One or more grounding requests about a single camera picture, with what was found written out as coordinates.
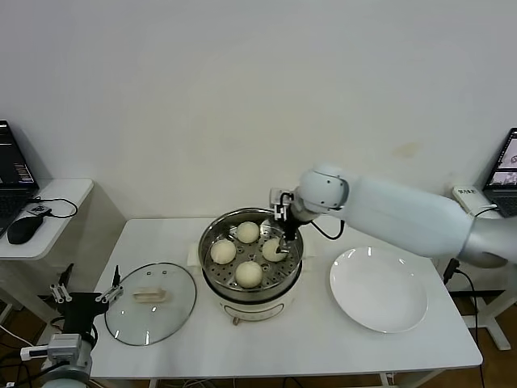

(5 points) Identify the white steamed baozi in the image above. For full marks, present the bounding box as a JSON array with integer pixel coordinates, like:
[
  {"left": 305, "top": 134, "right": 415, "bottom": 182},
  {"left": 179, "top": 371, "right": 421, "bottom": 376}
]
[
  {"left": 209, "top": 239, "right": 237, "bottom": 265},
  {"left": 236, "top": 221, "right": 260, "bottom": 244},
  {"left": 262, "top": 238, "right": 288, "bottom": 262},
  {"left": 234, "top": 261, "right": 264, "bottom": 289}
]

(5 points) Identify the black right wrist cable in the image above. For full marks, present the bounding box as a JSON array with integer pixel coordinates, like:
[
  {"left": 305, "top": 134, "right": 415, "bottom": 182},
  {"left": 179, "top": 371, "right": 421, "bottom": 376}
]
[{"left": 306, "top": 213, "right": 347, "bottom": 240}]

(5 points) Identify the white round plate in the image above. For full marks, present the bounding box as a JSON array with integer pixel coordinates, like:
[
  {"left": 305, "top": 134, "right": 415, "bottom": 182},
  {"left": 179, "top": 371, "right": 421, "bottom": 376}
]
[{"left": 329, "top": 247, "right": 428, "bottom": 335}]

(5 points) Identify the small black printed dongle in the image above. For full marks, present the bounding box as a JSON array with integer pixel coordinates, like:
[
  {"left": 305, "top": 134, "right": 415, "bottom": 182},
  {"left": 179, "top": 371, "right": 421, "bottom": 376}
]
[{"left": 26, "top": 204, "right": 54, "bottom": 219}]

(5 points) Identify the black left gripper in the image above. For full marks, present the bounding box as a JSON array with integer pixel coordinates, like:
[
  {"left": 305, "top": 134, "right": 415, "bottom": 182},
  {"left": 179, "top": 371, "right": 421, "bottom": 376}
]
[{"left": 48, "top": 263, "right": 124, "bottom": 335}]

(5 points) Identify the black cable with adapter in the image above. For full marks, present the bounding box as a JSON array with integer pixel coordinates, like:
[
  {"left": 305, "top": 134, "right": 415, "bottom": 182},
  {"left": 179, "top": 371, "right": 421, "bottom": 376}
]
[{"left": 442, "top": 204, "right": 498, "bottom": 388}]

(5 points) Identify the white side table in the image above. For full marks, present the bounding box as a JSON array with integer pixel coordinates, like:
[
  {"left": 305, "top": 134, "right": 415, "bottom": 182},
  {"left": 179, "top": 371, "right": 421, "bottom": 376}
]
[
  {"left": 451, "top": 185, "right": 517, "bottom": 352},
  {"left": 0, "top": 179, "right": 95, "bottom": 336}
]

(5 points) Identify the black computer mouse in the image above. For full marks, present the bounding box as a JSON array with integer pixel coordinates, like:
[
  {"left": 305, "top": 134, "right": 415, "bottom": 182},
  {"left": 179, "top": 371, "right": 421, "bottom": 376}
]
[{"left": 7, "top": 216, "right": 46, "bottom": 246}]

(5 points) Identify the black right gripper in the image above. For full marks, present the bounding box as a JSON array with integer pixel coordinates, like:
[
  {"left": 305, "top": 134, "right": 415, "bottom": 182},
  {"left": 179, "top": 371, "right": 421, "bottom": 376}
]
[{"left": 275, "top": 209, "right": 303, "bottom": 255}]

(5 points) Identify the thin black desk cable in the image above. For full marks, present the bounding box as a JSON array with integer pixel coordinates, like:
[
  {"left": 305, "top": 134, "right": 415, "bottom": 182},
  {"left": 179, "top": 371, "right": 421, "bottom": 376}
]
[{"left": 26, "top": 196, "right": 78, "bottom": 221}]

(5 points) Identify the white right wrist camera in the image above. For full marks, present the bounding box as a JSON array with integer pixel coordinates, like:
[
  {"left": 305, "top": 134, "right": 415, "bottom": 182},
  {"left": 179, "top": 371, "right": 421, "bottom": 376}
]
[{"left": 269, "top": 188, "right": 294, "bottom": 221}]

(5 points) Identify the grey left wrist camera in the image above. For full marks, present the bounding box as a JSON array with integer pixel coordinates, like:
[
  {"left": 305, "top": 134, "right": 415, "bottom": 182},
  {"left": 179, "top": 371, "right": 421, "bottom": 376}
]
[{"left": 19, "top": 334, "right": 82, "bottom": 361}]

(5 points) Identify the stainless steel steamer basket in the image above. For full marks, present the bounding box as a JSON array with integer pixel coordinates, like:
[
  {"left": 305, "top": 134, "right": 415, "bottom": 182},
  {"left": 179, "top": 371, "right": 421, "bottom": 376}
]
[{"left": 200, "top": 208, "right": 305, "bottom": 302}]

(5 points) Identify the cream electric cooking pot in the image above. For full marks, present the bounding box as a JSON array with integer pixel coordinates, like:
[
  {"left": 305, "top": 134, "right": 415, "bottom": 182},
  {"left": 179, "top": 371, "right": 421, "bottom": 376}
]
[{"left": 186, "top": 236, "right": 316, "bottom": 327}]

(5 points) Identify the dark grey open laptop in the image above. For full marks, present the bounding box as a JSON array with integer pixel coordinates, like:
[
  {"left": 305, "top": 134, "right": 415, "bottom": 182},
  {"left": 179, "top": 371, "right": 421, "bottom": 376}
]
[
  {"left": 482, "top": 128, "right": 517, "bottom": 218},
  {"left": 0, "top": 119, "right": 41, "bottom": 239}
]

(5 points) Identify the round glass pot lid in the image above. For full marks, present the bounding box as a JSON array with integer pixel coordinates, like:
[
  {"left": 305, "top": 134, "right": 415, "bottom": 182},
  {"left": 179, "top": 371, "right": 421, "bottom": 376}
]
[{"left": 104, "top": 262, "right": 198, "bottom": 347}]

